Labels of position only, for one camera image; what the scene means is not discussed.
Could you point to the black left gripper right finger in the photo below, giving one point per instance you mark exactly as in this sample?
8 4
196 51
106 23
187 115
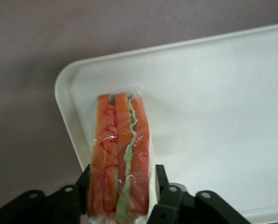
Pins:
183 210

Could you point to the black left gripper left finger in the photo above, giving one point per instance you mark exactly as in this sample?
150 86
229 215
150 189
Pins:
48 207

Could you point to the triangle sandwich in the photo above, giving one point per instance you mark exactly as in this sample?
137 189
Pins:
122 151

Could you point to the beige plastic tray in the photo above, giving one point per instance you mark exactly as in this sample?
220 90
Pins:
211 116

